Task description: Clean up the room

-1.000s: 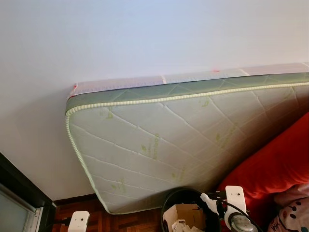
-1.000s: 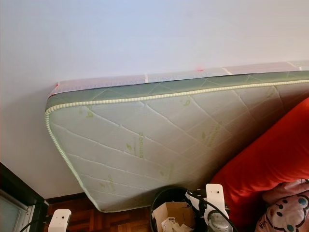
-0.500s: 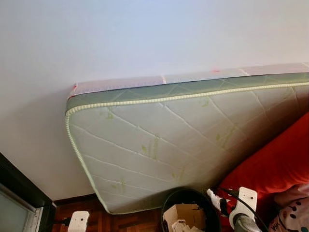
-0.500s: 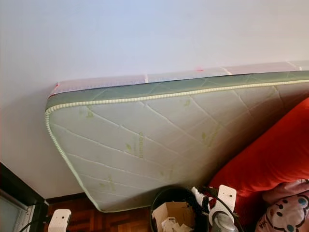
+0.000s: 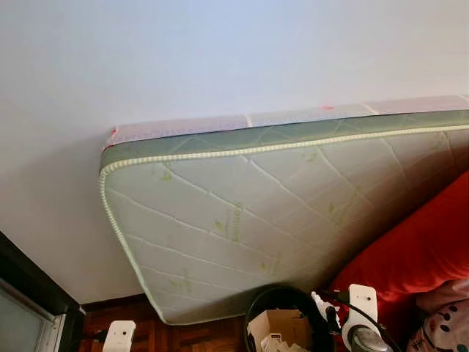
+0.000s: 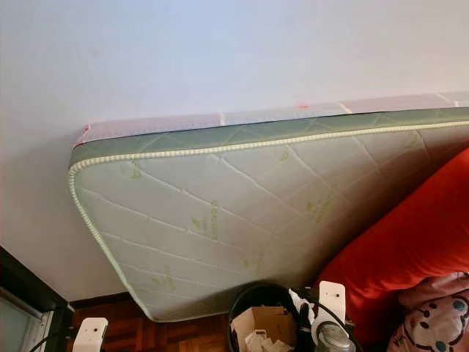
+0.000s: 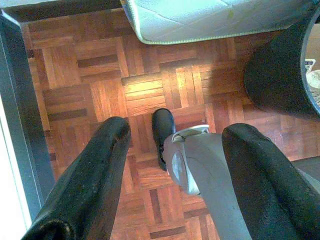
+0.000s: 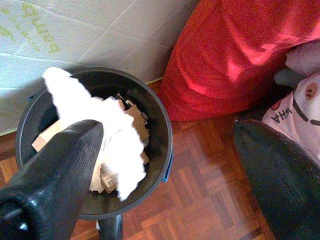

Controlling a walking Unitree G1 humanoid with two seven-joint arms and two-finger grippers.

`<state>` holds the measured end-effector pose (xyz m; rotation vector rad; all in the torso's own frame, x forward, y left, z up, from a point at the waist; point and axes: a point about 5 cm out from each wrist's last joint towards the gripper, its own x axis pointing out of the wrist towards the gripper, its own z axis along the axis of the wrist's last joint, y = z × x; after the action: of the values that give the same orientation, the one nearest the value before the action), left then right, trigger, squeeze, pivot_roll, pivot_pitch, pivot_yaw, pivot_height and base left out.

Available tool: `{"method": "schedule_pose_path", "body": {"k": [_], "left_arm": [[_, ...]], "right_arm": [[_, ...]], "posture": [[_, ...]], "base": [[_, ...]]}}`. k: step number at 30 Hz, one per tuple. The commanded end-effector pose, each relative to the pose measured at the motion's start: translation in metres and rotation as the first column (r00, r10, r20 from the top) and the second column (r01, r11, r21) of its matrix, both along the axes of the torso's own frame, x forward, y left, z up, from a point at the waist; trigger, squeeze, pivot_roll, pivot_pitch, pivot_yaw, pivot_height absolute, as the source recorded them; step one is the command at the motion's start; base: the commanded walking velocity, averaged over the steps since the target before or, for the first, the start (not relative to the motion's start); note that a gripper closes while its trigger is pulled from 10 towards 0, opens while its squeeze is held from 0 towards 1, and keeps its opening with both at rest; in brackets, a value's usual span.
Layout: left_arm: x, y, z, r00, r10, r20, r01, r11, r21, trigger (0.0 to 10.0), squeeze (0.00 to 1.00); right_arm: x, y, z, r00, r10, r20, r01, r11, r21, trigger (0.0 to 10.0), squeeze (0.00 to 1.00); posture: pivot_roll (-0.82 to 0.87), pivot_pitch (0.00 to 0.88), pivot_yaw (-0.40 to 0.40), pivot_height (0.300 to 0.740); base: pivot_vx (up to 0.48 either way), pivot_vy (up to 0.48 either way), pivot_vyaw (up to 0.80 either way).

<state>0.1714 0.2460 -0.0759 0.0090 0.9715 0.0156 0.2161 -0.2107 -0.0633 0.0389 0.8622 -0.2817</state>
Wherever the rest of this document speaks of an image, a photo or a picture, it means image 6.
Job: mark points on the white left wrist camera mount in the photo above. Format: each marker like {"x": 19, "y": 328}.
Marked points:
{"x": 89, "y": 336}

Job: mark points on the white tissue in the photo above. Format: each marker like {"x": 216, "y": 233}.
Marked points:
{"x": 293, "y": 297}

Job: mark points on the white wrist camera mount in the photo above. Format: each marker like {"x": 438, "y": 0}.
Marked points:
{"x": 89, "y": 336}
{"x": 331, "y": 299}

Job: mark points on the green white quilted mattress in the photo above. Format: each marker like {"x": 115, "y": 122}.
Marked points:
{"x": 227, "y": 205}

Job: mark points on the white crumpled paper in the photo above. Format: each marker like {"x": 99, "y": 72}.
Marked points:
{"x": 260, "y": 343}

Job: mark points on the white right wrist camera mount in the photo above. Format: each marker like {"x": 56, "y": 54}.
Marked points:
{"x": 331, "y": 299}

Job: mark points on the pink cartoon blanket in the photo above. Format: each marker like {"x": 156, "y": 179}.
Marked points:
{"x": 436, "y": 323}

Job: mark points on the brown cardboard box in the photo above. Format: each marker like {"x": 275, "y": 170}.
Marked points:
{"x": 264, "y": 320}

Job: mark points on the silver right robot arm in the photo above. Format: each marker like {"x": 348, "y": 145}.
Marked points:
{"x": 333, "y": 337}

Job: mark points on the dark wooden skirting board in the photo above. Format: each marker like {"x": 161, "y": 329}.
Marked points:
{"x": 102, "y": 299}

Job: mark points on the large red cushion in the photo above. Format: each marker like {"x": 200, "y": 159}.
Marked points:
{"x": 403, "y": 242}

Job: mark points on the dark framed glass door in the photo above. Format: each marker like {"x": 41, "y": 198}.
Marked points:
{"x": 18, "y": 330}

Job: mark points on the black round trash bin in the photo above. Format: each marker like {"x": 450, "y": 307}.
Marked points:
{"x": 264, "y": 293}

